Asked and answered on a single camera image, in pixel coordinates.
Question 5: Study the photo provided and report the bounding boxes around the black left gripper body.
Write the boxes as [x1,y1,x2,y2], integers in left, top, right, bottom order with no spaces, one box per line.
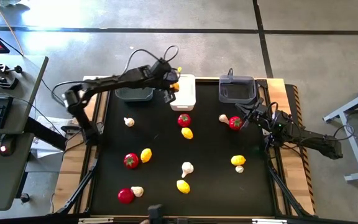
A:
[140,63,180,94]

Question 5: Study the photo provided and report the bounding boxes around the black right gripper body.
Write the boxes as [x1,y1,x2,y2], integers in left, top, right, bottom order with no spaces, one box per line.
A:
[244,98,273,125]

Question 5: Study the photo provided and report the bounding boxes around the red tomato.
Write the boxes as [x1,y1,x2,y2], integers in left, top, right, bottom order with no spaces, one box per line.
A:
[117,187,135,205]
[123,152,140,170]
[177,113,192,128]
[228,116,244,131]

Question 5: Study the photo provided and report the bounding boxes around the white plastic basket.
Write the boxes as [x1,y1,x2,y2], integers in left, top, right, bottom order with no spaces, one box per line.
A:
[169,73,196,112]

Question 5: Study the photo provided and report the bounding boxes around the grey translucent plastic basket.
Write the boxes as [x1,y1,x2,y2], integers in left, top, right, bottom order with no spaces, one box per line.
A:
[218,75,258,105]

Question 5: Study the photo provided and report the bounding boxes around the teal plastic basket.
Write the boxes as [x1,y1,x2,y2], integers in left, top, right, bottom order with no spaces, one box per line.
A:
[114,86,154,103]

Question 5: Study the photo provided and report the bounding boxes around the white paper sheets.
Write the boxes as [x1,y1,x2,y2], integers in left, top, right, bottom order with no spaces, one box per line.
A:
[31,115,83,159]

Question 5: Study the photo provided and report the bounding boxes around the black computer mouse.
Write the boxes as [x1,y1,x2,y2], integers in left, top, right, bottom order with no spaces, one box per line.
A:
[0,134,16,157]

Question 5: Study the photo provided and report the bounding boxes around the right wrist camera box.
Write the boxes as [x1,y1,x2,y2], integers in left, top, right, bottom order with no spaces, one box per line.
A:
[253,104,270,118]

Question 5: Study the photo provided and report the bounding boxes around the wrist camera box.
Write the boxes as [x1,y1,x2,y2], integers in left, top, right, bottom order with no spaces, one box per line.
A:
[152,58,172,77]
[253,104,270,118]

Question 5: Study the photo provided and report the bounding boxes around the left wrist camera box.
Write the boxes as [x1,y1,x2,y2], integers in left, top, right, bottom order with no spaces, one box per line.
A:
[152,58,172,77]

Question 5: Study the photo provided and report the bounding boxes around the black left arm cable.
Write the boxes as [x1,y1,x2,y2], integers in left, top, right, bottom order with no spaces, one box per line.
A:
[122,45,180,75]

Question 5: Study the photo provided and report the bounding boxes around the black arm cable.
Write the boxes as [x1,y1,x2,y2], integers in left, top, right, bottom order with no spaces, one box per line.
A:
[300,123,357,147]
[122,45,180,75]

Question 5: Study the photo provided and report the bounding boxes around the black diagonal frame strut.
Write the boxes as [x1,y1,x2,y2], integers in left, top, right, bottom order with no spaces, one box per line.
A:
[267,164,310,217]
[56,155,99,215]

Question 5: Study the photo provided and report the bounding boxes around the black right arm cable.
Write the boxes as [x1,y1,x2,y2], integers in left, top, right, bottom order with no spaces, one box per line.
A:
[300,123,357,147]

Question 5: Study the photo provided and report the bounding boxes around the white metal frame table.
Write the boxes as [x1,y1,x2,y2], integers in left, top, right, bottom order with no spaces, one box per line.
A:
[323,79,358,183]

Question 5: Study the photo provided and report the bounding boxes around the black table-level camera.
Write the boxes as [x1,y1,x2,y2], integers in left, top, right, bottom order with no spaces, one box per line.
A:
[147,203,164,224]

